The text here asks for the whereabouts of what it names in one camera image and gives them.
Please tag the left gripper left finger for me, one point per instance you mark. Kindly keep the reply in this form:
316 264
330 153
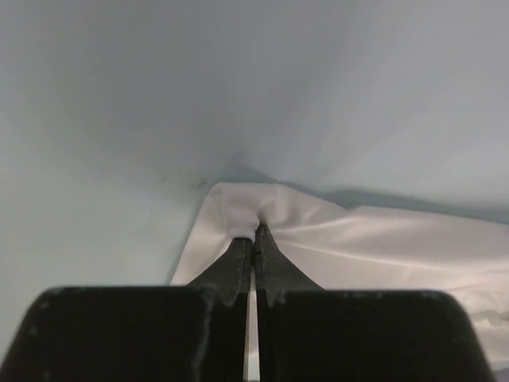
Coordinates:
195 332

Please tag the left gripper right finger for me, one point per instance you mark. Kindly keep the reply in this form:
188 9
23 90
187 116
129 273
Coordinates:
308 333

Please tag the white daisy print t-shirt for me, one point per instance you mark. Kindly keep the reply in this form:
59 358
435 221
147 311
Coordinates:
364 248

